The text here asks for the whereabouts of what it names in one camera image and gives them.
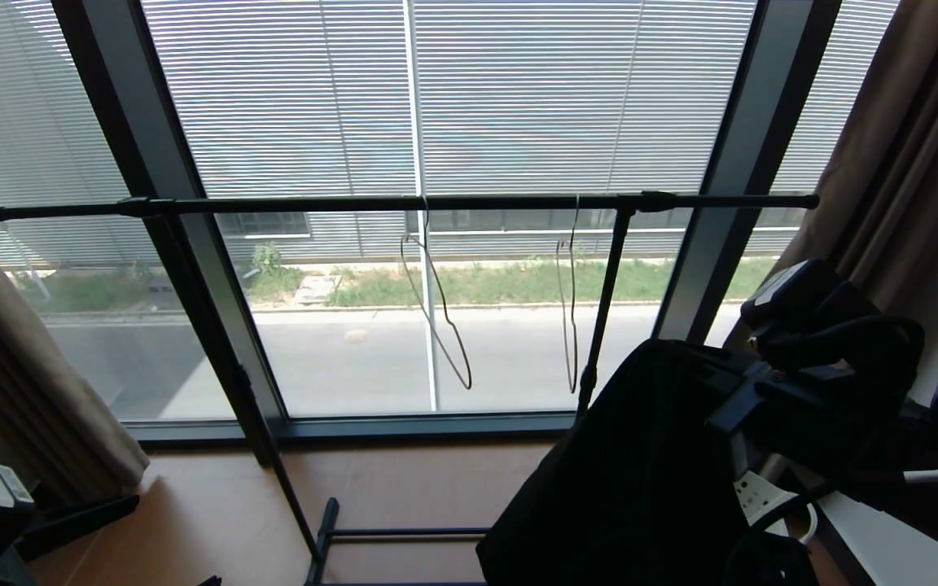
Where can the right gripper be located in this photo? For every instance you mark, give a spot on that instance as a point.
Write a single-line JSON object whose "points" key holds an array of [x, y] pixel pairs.
{"points": [[803, 415]]}

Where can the black shorts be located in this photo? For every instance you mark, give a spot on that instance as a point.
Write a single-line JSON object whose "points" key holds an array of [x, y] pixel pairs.
{"points": [[624, 472]]}

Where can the pink clothes hanger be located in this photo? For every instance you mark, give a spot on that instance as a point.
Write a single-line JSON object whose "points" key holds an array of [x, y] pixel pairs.
{"points": [[573, 342], [436, 313]]}

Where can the white laundry basket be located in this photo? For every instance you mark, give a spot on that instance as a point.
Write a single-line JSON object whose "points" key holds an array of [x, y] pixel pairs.
{"points": [[754, 492]]}

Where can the heap of clothes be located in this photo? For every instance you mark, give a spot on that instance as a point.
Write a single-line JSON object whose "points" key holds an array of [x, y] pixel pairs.
{"points": [[782, 567]]}

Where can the black clothes rack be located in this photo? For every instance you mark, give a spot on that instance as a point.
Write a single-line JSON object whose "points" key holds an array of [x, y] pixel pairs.
{"points": [[314, 203]]}

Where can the brown curtain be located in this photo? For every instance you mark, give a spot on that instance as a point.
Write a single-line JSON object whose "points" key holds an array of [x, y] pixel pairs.
{"points": [[892, 163]]}

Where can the window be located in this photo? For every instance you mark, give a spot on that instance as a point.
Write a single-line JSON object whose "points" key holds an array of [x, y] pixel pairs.
{"points": [[151, 130]]}

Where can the beige curtain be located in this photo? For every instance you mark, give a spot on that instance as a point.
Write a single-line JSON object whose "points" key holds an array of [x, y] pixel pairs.
{"points": [[21, 382]]}

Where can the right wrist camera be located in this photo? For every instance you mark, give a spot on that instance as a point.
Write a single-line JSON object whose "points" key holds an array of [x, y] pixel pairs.
{"points": [[799, 301]]}

